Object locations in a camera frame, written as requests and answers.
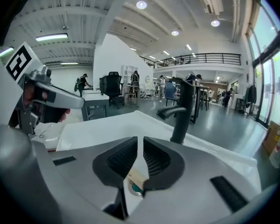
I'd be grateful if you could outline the black faucet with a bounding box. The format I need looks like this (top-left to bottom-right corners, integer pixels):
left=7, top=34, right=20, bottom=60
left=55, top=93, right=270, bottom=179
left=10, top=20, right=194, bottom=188
left=156, top=77, right=197, bottom=146

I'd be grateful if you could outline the black high table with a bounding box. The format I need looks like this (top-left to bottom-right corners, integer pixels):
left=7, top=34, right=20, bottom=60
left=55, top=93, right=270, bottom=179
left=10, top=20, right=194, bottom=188
left=189, top=83, right=210, bottom=126

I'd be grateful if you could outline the white shelf unit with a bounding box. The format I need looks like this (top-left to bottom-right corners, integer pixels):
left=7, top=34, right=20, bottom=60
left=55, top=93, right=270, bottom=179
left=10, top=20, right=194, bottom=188
left=120, top=63, right=139, bottom=85

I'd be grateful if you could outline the white sink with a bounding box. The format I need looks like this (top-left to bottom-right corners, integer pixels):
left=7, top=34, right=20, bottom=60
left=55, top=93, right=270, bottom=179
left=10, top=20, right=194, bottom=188
left=56, top=110, right=259, bottom=217

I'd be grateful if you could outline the blue chair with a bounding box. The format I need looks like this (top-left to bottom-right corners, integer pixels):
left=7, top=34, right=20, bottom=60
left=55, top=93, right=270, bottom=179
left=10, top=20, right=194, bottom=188
left=165, top=81, right=182, bottom=107

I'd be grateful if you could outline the white desk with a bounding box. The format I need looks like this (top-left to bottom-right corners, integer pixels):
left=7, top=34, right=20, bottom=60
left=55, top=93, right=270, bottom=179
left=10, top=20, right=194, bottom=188
left=82, top=92, right=111, bottom=122

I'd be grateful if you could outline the cardboard box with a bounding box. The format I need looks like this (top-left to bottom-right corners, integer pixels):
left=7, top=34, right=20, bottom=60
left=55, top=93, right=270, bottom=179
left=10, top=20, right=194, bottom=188
left=261, top=120, right=280, bottom=155

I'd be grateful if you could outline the white ceiling air conditioner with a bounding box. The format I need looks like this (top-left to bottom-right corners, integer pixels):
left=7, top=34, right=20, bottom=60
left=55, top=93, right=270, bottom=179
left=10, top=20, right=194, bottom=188
left=196, top=0, right=224, bottom=15

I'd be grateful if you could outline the black mezzanine railing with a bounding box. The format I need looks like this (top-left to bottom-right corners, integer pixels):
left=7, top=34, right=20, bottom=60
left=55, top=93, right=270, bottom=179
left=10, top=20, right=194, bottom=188
left=140, top=53, right=242, bottom=69

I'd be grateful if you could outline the metal sink drain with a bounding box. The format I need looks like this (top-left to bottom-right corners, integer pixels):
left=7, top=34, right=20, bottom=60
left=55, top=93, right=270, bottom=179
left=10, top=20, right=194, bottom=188
left=127, top=179, right=146, bottom=197

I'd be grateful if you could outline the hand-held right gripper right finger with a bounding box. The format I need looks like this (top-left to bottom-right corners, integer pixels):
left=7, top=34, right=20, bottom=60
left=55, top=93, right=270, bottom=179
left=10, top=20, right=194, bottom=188
left=128, top=136, right=263, bottom=224

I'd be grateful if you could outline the large glass window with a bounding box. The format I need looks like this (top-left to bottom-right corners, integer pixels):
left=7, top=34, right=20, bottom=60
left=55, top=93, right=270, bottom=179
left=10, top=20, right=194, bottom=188
left=246, top=0, right=280, bottom=128

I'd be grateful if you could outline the clothes rack with coats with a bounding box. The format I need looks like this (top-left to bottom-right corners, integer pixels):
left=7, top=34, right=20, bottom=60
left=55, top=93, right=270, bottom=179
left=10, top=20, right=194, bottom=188
left=244, top=83, right=258, bottom=119

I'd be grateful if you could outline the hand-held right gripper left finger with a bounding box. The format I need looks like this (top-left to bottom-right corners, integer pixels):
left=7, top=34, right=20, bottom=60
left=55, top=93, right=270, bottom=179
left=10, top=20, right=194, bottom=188
left=47, top=136, right=139, bottom=220

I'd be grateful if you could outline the person's left hand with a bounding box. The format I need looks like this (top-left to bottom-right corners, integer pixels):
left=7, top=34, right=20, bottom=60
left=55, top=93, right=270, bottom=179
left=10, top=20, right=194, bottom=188
left=22, top=82, right=71, bottom=124

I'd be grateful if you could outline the black office chair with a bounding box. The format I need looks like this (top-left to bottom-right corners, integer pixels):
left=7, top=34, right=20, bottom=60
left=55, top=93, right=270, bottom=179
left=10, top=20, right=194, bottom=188
left=99, top=71, right=123, bottom=109

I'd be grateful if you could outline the long tube ceiling light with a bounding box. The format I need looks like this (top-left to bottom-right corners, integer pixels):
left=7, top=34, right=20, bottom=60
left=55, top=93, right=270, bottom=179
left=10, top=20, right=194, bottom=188
left=35, top=33, right=69, bottom=42

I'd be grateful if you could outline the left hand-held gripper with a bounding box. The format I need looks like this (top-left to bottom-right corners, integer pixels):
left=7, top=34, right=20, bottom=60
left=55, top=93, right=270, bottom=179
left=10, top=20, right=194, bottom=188
left=5, top=42, right=85, bottom=135

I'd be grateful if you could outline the beige speckled sponge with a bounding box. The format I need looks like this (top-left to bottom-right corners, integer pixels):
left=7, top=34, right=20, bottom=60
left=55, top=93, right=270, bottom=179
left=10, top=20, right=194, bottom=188
left=128, top=168, right=150, bottom=184

